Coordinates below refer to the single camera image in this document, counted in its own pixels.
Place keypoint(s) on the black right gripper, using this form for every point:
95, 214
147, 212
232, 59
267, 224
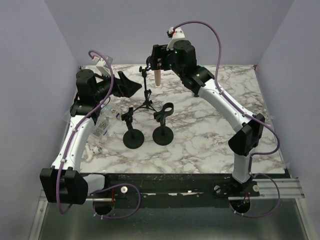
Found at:
159, 51

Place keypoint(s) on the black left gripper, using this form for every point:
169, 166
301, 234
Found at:
126, 87

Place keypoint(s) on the pink microphone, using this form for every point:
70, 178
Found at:
157, 77

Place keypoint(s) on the black tripod microphone stand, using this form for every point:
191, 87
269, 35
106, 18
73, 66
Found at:
147, 104

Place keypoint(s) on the black round-base stand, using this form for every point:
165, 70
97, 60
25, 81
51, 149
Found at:
133, 138
163, 135

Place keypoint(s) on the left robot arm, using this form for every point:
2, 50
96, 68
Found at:
62, 182

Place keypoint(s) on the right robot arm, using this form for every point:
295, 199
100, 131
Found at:
248, 127

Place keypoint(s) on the clear plastic bag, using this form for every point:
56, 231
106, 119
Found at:
108, 116

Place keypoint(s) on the small white plastic parts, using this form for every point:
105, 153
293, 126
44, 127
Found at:
95, 151

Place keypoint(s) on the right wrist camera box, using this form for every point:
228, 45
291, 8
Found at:
175, 35

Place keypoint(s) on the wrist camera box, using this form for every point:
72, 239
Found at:
175, 35
101, 65

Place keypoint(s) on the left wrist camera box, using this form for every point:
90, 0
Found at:
101, 65

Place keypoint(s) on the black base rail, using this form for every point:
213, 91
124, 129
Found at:
173, 190

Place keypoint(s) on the aluminium frame rail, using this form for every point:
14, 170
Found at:
286, 188

